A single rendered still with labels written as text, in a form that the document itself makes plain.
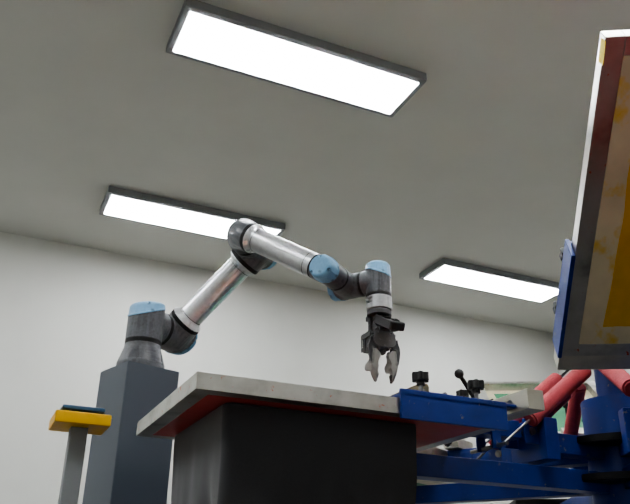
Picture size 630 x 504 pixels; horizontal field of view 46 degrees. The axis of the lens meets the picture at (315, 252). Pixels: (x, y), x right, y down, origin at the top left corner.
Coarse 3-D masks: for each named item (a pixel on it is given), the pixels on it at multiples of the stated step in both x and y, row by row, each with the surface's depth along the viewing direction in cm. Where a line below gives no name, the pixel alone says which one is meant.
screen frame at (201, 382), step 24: (192, 384) 158; (216, 384) 157; (240, 384) 159; (264, 384) 161; (288, 384) 164; (168, 408) 174; (336, 408) 169; (360, 408) 169; (384, 408) 171; (144, 432) 198; (480, 432) 190
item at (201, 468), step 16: (208, 416) 173; (224, 416) 163; (192, 432) 183; (208, 432) 171; (224, 432) 162; (176, 448) 195; (192, 448) 181; (208, 448) 169; (224, 448) 160; (176, 464) 193; (192, 464) 179; (208, 464) 168; (224, 464) 159; (176, 480) 190; (192, 480) 176; (208, 480) 166; (224, 480) 157; (176, 496) 187; (192, 496) 174; (208, 496) 165; (224, 496) 156
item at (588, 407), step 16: (608, 384) 239; (592, 400) 235; (608, 400) 232; (624, 400) 230; (592, 416) 234; (608, 416) 230; (592, 432) 233; (608, 432) 228; (608, 448) 227; (592, 464) 231; (608, 464) 225; (624, 464) 223; (592, 480) 217; (608, 480) 216; (624, 480) 216; (592, 496) 230; (608, 496) 222; (624, 496) 220
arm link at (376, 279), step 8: (368, 264) 222; (376, 264) 221; (384, 264) 221; (360, 272) 223; (368, 272) 221; (376, 272) 220; (384, 272) 220; (360, 280) 221; (368, 280) 220; (376, 280) 219; (384, 280) 219; (368, 288) 219; (376, 288) 218; (384, 288) 218
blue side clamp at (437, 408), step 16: (400, 400) 173; (416, 400) 174; (432, 400) 176; (448, 400) 178; (464, 400) 180; (480, 400) 182; (400, 416) 172; (416, 416) 173; (432, 416) 174; (448, 416) 176; (464, 416) 178; (480, 416) 180; (496, 416) 182
